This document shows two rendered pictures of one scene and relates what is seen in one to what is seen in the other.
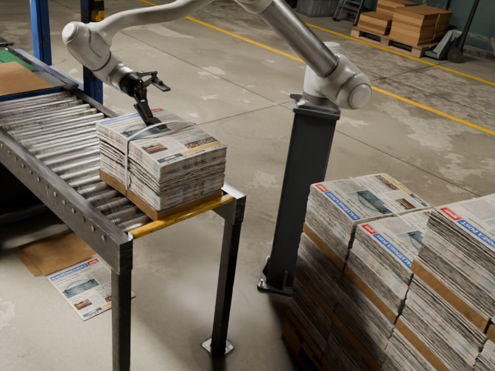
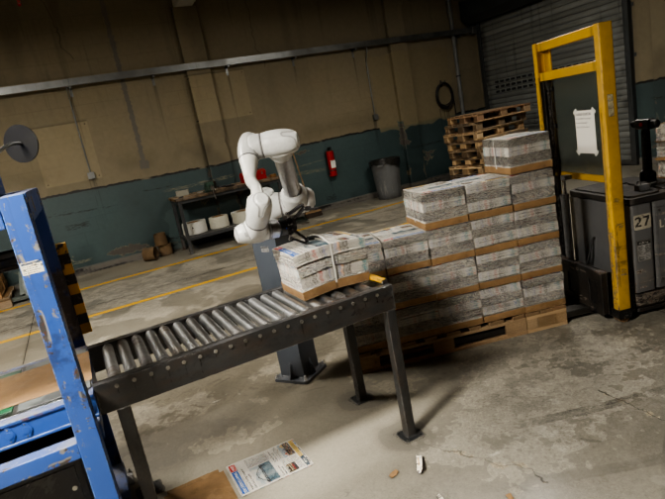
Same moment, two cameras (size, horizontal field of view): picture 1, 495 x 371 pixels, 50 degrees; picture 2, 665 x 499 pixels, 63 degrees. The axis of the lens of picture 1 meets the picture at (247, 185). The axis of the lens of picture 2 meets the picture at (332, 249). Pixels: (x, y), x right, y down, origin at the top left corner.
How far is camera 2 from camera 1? 279 cm
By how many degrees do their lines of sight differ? 63
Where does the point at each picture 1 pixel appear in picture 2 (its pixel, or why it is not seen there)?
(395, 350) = (439, 274)
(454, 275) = (445, 212)
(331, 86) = (304, 197)
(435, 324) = (448, 241)
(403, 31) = not seen: outside the picture
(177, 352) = (362, 414)
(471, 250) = (445, 195)
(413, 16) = not seen: outside the picture
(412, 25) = not seen: outside the picture
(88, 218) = (358, 297)
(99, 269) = (245, 462)
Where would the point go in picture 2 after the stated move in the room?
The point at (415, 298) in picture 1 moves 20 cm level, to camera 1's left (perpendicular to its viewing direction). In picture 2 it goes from (433, 241) to (427, 249)
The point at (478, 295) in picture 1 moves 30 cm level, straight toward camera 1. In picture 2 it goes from (458, 209) to (500, 209)
